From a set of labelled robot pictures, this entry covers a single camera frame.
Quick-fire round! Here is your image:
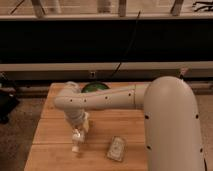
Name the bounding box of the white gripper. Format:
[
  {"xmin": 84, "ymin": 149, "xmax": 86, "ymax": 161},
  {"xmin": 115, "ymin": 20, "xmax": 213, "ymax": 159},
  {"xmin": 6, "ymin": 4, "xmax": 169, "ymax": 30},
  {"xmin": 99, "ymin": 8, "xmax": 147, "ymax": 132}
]
[{"xmin": 74, "ymin": 112, "xmax": 90, "ymax": 133}]

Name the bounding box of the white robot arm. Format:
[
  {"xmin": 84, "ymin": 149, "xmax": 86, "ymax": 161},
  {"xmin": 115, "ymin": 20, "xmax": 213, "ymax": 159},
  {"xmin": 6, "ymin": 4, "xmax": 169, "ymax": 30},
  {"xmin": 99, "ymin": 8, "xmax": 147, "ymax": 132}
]
[{"xmin": 54, "ymin": 76, "xmax": 206, "ymax": 171}]

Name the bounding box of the green ceramic bowl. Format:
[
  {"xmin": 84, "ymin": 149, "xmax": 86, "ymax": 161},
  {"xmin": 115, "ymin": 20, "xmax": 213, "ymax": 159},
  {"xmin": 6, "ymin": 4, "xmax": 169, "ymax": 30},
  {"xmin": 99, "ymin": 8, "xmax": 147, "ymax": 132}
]
[{"xmin": 81, "ymin": 82, "xmax": 109, "ymax": 93}]

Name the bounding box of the wooden table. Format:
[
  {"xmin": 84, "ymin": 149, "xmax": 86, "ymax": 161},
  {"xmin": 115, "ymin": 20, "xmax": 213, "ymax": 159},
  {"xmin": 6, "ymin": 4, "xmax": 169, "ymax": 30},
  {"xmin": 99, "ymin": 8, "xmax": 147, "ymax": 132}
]
[{"xmin": 24, "ymin": 83, "xmax": 148, "ymax": 171}]

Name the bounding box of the small white packet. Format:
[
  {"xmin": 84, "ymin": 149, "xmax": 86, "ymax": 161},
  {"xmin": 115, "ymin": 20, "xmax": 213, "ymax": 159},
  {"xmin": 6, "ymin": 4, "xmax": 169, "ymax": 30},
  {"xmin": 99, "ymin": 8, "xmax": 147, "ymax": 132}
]
[{"xmin": 106, "ymin": 136, "xmax": 126, "ymax": 162}]

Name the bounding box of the black object at left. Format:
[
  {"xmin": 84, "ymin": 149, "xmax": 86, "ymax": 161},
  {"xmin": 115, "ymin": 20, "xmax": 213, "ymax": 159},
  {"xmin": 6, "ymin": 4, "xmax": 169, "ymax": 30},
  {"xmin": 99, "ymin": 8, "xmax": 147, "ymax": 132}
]
[{"xmin": 0, "ymin": 72, "xmax": 20, "ymax": 124}]

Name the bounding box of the black hanging cable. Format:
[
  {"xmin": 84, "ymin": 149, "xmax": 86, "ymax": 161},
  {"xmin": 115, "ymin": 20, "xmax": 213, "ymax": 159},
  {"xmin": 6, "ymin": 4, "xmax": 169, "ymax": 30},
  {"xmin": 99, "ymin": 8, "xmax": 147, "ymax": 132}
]
[{"xmin": 103, "ymin": 10, "xmax": 142, "ymax": 83}]

